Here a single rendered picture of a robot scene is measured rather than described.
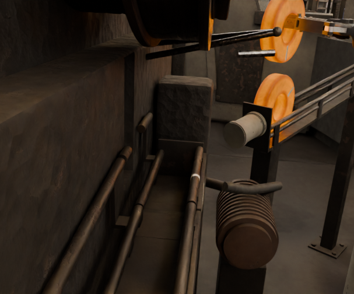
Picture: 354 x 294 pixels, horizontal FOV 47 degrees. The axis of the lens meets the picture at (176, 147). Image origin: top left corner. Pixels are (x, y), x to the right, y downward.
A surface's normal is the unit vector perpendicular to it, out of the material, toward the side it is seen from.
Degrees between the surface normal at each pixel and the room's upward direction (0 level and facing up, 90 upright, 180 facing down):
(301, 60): 90
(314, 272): 0
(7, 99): 0
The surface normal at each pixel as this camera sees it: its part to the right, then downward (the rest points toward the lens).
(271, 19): -0.62, 0.00
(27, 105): 0.43, -0.84
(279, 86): 0.76, 0.26
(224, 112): -0.34, 0.30
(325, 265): 0.05, -0.94
